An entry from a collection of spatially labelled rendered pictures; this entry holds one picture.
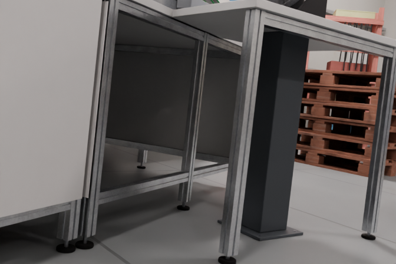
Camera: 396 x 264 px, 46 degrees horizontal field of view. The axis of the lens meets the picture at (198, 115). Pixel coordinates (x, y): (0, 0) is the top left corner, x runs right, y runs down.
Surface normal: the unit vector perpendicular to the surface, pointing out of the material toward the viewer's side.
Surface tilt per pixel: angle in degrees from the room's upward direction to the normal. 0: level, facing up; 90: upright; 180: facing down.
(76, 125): 90
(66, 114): 90
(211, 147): 90
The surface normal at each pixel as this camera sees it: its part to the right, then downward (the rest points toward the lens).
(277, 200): 0.60, 0.10
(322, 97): -0.71, -0.05
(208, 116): -0.43, -0.01
